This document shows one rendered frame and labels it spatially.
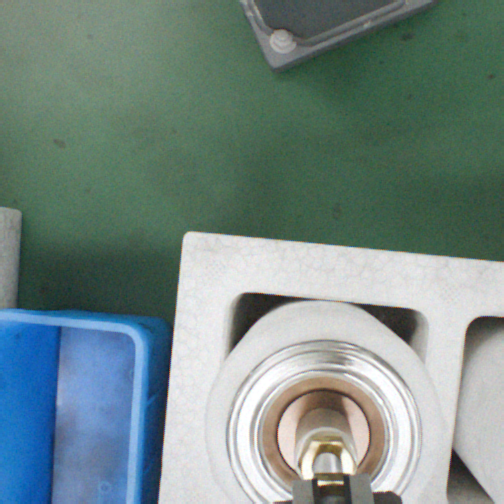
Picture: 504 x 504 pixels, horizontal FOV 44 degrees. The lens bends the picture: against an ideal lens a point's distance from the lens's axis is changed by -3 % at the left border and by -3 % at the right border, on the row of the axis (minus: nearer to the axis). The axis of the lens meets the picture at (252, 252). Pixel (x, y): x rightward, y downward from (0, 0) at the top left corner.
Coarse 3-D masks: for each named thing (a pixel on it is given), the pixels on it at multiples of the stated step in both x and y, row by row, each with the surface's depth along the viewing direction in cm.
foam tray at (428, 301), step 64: (192, 256) 32; (256, 256) 32; (320, 256) 32; (384, 256) 31; (192, 320) 32; (256, 320) 43; (384, 320) 42; (448, 320) 31; (192, 384) 32; (448, 384) 31; (192, 448) 32; (448, 448) 31
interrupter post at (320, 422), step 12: (324, 408) 24; (300, 420) 24; (312, 420) 23; (324, 420) 22; (336, 420) 23; (300, 432) 23; (312, 432) 21; (324, 432) 21; (336, 432) 21; (348, 432) 22; (300, 444) 21; (348, 444) 21
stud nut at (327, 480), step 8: (320, 472) 18; (328, 472) 18; (336, 472) 18; (320, 480) 17; (328, 480) 17; (336, 480) 17; (320, 488) 17; (328, 488) 17; (336, 488) 17; (320, 496) 17
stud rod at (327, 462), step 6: (318, 456) 21; (324, 456) 20; (330, 456) 20; (336, 456) 20; (318, 462) 20; (324, 462) 20; (330, 462) 20; (336, 462) 20; (312, 468) 20; (318, 468) 19; (324, 468) 19; (330, 468) 19; (336, 468) 19; (342, 468) 20; (324, 498) 17; (330, 498) 17; (336, 498) 17; (342, 498) 17
